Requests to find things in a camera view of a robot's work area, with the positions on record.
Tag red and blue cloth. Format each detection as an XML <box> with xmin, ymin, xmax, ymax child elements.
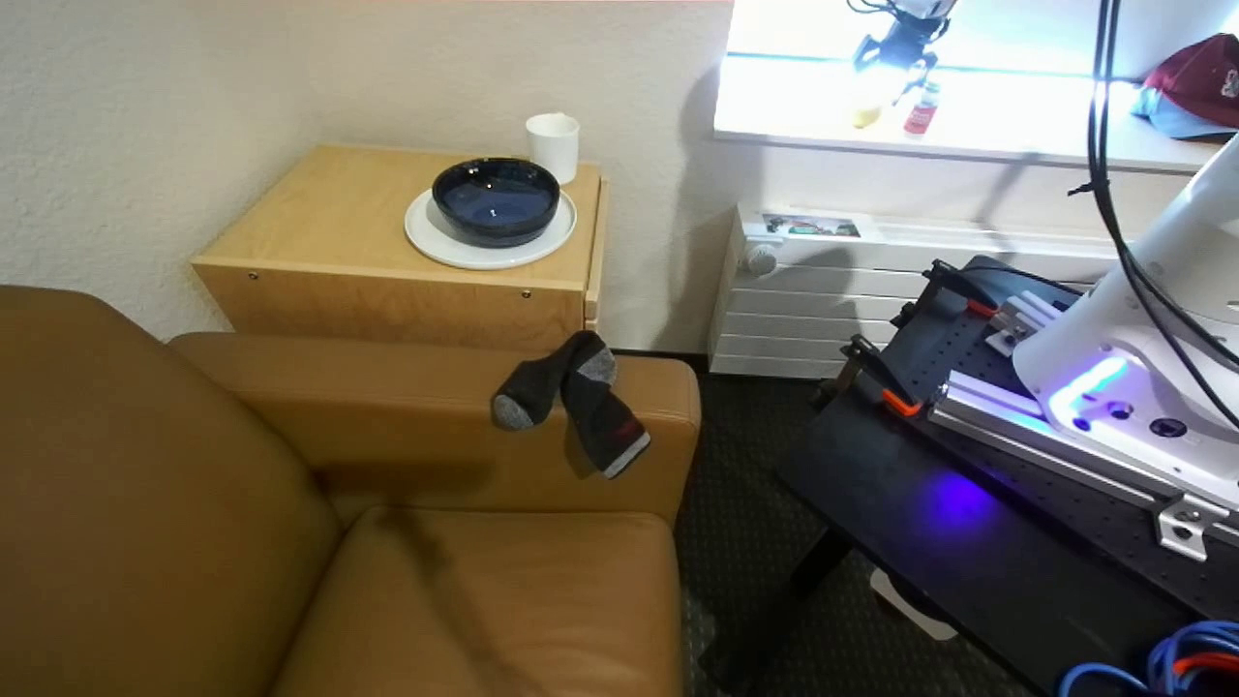
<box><xmin>1129</xmin><ymin>28</ymin><xmax>1239</xmax><ymax>145</ymax></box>

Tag light wooden nightstand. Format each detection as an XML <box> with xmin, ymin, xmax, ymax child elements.
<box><xmin>188</xmin><ymin>140</ymin><xmax>610</xmax><ymax>355</ymax></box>

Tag black robot table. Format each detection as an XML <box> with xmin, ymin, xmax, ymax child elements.
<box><xmin>770</xmin><ymin>253</ymin><xmax>1239</xmax><ymax>697</ymax></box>

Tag dark grey sock red stripes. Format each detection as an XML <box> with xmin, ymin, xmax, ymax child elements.
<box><xmin>486</xmin><ymin>324</ymin><xmax>659</xmax><ymax>485</ymax></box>

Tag blue cable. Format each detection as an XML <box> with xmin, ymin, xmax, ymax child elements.
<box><xmin>1053</xmin><ymin>616</ymin><xmax>1239</xmax><ymax>697</ymax></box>

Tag white object under table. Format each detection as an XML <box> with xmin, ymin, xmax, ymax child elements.
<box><xmin>862</xmin><ymin>566</ymin><xmax>962</xmax><ymax>648</ymax></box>

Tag orange bottle with white cap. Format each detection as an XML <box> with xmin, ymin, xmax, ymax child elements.
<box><xmin>902</xmin><ymin>81</ymin><xmax>945</xmax><ymax>140</ymax></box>

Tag white windowsill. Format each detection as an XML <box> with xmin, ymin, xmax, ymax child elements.
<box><xmin>708</xmin><ymin>52</ymin><xmax>1219</xmax><ymax>177</ymax></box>

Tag white mug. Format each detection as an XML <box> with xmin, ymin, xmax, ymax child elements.
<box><xmin>523</xmin><ymin>108</ymin><xmax>584</xmax><ymax>192</ymax></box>

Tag aluminium mounting rail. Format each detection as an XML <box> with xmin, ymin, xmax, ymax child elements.
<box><xmin>923</xmin><ymin>363</ymin><xmax>1239</xmax><ymax>568</ymax></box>

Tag black clamp orange handle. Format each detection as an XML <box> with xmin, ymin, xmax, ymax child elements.
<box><xmin>916</xmin><ymin>257</ymin><xmax>1005</xmax><ymax>331</ymax></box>
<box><xmin>837</xmin><ymin>331</ymin><xmax>930</xmax><ymax>425</ymax></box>

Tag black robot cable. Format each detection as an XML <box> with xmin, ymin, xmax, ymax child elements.
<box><xmin>1065</xmin><ymin>0</ymin><xmax>1239</xmax><ymax>432</ymax></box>

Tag brown leather armchair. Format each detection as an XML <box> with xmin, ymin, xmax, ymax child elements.
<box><xmin>0</xmin><ymin>282</ymin><xmax>703</xmax><ymax>697</ymax></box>

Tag white round plate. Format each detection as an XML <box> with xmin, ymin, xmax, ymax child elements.
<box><xmin>398</xmin><ymin>175</ymin><xmax>584</xmax><ymax>274</ymax></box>

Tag dark blue bowl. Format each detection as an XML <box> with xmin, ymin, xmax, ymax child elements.
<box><xmin>430</xmin><ymin>155</ymin><xmax>565</xmax><ymax>253</ymax></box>

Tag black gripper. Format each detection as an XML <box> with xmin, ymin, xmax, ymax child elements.
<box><xmin>851</xmin><ymin>13</ymin><xmax>945</xmax><ymax>102</ymax></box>

